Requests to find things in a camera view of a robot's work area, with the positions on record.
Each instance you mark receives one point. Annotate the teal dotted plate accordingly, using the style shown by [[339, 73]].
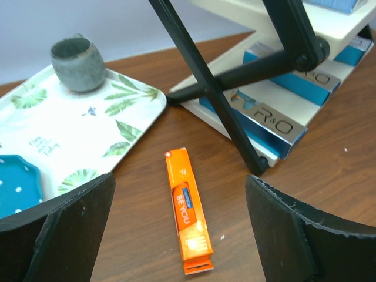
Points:
[[21, 186]]

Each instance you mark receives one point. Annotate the leaf-patterned white tray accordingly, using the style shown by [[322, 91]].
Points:
[[74, 137]]

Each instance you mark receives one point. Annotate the grey ceramic cup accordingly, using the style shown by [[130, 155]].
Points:
[[78, 63]]

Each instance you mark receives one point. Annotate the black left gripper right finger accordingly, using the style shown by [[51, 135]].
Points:
[[298, 242]]

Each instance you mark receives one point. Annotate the silver toothpaste box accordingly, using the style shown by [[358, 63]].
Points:
[[265, 125], [354, 51], [315, 86]]

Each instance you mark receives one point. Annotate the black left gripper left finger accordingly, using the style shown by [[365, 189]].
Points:
[[59, 239]]

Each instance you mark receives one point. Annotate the blue toothpaste box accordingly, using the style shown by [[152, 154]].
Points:
[[344, 6]]

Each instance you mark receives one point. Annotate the three-tier cream shelf rack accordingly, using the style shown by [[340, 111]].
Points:
[[305, 46]]

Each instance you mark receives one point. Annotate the orange toothpaste box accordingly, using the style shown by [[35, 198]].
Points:
[[192, 232]]

